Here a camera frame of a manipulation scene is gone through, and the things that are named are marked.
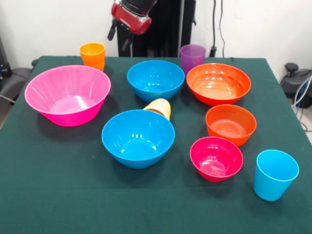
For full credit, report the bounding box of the white cable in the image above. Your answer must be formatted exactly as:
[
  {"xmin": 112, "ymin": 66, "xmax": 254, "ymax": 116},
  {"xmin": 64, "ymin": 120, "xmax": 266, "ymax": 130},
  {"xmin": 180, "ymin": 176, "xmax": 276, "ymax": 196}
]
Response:
[{"xmin": 291, "ymin": 75, "xmax": 312, "ymax": 132}]

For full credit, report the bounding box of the black wall cable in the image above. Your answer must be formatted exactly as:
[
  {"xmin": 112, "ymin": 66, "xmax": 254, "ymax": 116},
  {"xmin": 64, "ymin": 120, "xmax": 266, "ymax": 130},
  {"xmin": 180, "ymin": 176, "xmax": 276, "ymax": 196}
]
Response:
[{"xmin": 209, "ymin": 0, "xmax": 234, "ymax": 59}]

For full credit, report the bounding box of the large orange bowl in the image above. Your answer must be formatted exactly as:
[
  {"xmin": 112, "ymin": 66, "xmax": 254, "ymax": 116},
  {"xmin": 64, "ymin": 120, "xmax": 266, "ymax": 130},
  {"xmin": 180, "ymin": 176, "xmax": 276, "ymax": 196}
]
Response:
[{"xmin": 186, "ymin": 62, "xmax": 252, "ymax": 107}]

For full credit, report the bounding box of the small crimson bowl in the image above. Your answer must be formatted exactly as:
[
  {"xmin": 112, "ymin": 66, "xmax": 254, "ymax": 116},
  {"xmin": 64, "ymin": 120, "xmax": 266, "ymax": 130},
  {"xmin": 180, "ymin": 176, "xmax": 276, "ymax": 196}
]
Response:
[{"xmin": 190, "ymin": 136, "xmax": 244, "ymax": 182}]

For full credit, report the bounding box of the small orange bowl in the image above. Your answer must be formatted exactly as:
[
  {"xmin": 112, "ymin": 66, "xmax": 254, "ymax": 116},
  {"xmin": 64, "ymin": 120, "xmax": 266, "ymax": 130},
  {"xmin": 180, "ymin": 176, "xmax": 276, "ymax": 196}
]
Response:
[{"xmin": 205, "ymin": 104, "xmax": 257, "ymax": 147}]

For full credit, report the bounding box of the dark green table cloth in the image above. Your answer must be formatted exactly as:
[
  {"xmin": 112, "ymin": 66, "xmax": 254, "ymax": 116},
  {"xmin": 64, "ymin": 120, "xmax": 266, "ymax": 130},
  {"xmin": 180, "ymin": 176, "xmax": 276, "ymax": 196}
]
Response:
[{"xmin": 0, "ymin": 56, "xmax": 312, "ymax": 234}]

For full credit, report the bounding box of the yellow cup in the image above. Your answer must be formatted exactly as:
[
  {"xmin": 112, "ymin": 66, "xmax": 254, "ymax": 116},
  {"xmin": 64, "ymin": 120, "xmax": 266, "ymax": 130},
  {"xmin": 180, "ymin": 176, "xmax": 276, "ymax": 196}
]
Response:
[{"xmin": 143, "ymin": 98, "xmax": 172, "ymax": 121}]

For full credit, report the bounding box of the large pink bowl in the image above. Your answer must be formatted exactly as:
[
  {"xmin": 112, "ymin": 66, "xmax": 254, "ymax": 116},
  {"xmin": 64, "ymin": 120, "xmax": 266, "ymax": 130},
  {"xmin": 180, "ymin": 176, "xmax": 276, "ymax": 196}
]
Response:
[{"xmin": 24, "ymin": 64, "xmax": 112, "ymax": 127}]

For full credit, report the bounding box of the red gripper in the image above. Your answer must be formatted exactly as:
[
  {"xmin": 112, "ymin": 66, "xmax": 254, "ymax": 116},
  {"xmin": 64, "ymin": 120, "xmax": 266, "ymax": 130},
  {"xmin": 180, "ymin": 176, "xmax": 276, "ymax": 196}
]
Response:
[{"xmin": 107, "ymin": 0, "xmax": 152, "ymax": 52}]

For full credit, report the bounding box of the purple cup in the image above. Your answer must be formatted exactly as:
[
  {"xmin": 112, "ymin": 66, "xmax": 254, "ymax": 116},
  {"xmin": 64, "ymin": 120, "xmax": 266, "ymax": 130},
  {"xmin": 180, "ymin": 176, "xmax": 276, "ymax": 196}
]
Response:
[{"xmin": 180, "ymin": 44, "xmax": 207, "ymax": 77}]

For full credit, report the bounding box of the orange cup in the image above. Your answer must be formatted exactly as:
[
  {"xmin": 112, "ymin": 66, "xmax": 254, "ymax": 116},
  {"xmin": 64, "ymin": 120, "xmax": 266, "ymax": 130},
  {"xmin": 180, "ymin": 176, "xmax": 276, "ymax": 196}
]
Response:
[{"xmin": 79, "ymin": 42, "xmax": 106, "ymax": 72}]

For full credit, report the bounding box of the black equipment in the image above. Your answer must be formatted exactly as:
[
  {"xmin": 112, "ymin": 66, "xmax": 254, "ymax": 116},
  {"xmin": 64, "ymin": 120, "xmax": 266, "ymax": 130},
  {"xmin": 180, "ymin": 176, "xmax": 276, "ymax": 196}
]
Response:
[{"xmin": 0, "ymin": 36, "xmax": 11, "ymax": 81}]

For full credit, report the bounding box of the blue bowl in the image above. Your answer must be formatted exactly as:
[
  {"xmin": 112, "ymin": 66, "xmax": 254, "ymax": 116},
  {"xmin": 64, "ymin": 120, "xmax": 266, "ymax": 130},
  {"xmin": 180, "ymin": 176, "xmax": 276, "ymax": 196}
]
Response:
[
  {"xmin": 126, "ymin": 60, "xmax": 185, "ymax": 103},
  {"xmin": 101, "ymin": 109, "xmax": 176, "ymax": 170}
]

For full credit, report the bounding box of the blue cable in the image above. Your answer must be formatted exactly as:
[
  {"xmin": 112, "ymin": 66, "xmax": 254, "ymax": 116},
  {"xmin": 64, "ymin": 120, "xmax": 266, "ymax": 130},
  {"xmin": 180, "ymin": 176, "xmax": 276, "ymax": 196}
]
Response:
[{"xmin": 293, "ymin": 78, "xmax": 312, "ymax": 108}]

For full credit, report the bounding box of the light blue cup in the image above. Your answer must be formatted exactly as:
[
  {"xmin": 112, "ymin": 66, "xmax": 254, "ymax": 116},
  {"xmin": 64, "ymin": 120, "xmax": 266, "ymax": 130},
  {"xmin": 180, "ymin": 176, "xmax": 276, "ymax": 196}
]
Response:
[{"xmin": 253, "ymin": 149, "xmax": 300, "ymax": 202}]

